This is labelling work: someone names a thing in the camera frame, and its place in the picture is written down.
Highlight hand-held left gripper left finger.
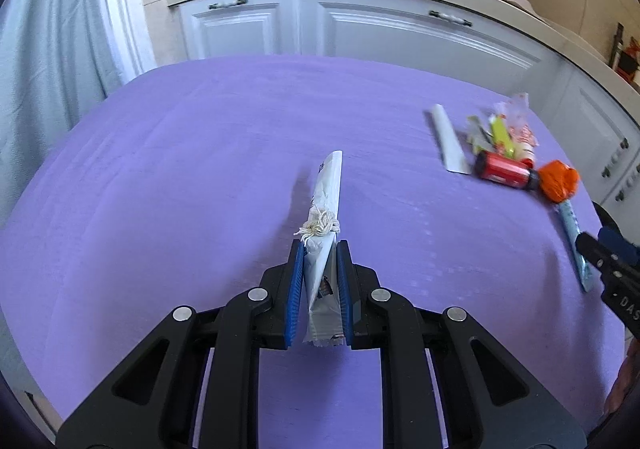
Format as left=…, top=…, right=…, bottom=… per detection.
left=55, top=239, right=306, bottom=449

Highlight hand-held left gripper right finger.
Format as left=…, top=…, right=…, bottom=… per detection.
left=336, top=239, right=587, bottom=449

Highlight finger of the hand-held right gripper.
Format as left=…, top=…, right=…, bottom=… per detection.
left=574, top=231, right=613, bottom=280
left=591, top=202, right=640, bottom=270

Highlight light blue stick packet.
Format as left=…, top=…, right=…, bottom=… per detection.
left=556, top=199, right=597, bottom=294

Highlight white frayed string knot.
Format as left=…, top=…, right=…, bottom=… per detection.
left=292, top=209, right=341, bottom=242

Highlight clear wrapper with orange print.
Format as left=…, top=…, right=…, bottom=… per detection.
left=492, top=92, right=542, bottom=167

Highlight green yellow snack packet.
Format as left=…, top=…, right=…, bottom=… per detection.
left=489, top=113, right=518, bottom=160

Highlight person's right hand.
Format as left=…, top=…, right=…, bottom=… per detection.
left=602, top=339, right=640, bottom=422

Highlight orange crumpled plastic bag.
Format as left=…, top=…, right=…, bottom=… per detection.
left=537, top=159, right=581, bottom=205

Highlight red can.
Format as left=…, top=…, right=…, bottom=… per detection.
left=472, top=152, right=542, bottom=192

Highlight olive crumpled wrapper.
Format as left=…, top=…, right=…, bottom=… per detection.
left=466, top=115, right=496, bottom=155

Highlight white stick packet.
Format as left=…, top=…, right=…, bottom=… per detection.
left=425, top=103, right=473, bottom=176

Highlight wide white drawer front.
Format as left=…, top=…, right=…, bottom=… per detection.
left=299, top=0, right=561, bottom=90

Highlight narrow white cabinet door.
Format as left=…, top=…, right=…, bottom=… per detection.
left=177, top=0, right=301, bottom=67

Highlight light blue curtain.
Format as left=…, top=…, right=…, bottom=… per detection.
left=0, top=0, right=123, bottom=165

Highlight black white door handle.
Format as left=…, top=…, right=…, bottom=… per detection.
left=600, top=139, right=631, bottom=177
left=612, top=176, right=638, bottom=205

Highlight long black white drawer handle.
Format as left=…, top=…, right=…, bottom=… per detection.
left=428, top=9, right=473, bottom=28

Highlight white door frame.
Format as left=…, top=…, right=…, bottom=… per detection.
left=97, top=0, right=158, bottom=85

